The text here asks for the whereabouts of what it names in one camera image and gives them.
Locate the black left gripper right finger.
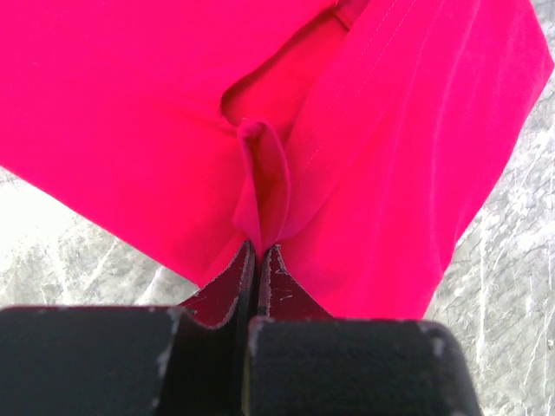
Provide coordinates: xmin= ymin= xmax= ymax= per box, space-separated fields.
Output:
xmin=258 ymin=245 xmax=332 ymax=320

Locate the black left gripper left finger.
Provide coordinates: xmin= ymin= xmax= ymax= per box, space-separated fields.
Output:
xmin=180 ymin=242 xmax=255 ymax=328

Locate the red t shirt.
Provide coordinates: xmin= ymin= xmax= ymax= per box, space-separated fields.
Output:
xmin=1 ymin=1 xmax=554 ymax=318

